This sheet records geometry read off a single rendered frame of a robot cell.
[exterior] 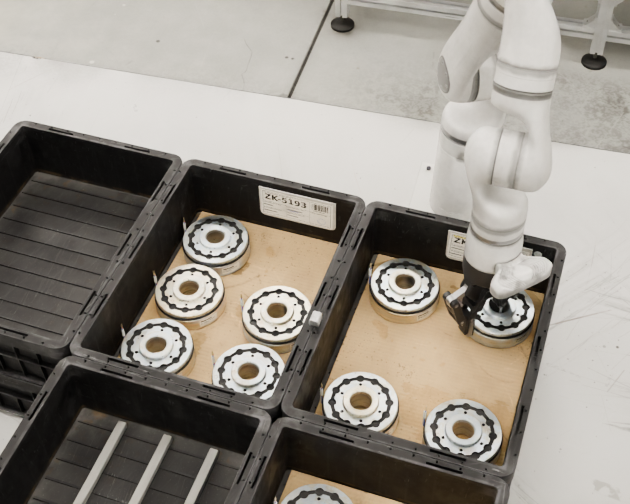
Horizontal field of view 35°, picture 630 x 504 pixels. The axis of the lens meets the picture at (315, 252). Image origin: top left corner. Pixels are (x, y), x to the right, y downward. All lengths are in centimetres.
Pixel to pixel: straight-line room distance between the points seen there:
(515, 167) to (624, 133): 194
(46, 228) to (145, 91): 53
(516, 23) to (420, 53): 218
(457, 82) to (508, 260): 29
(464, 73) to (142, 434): 67
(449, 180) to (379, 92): 157
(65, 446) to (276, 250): 44
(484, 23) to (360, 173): 61
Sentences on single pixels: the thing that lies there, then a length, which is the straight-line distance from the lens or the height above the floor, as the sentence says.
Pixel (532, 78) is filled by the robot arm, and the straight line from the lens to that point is 118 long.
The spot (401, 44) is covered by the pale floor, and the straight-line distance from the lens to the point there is 337.
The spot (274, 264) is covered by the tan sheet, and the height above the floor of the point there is 83.
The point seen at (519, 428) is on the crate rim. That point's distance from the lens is 128.
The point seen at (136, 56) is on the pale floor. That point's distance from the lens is 338.
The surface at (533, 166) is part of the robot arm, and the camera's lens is 121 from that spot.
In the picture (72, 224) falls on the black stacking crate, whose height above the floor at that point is 83.
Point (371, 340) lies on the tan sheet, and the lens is 146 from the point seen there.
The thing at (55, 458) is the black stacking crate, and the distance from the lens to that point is 141.
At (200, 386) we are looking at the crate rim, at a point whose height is 93.
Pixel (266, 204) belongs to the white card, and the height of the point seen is 88.
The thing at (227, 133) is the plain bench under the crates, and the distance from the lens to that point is 198.
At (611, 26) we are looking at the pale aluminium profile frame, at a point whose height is 16.
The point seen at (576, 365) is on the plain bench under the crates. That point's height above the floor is 70.
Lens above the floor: 200
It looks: 48 degrees down
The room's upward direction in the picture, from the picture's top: 1 degrees counter-clockwise
